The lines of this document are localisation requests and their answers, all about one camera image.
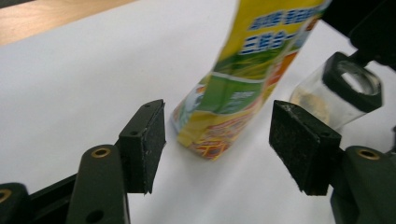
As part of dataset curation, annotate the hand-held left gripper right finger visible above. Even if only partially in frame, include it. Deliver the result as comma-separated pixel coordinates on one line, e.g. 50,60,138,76
269,100,344,196

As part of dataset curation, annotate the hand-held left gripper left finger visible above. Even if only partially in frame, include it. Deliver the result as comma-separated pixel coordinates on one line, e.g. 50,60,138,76
119,99,167,194

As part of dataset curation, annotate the glass seasoning jar black lid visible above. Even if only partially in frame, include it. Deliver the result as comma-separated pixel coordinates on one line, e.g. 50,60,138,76
289,0,396,132

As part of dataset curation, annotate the yellow green seasoning packet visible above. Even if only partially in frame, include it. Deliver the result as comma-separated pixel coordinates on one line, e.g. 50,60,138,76
171,0,332,161

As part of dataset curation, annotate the white paper sheet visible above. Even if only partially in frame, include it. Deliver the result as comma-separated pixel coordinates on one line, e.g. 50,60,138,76
0,0,396,224

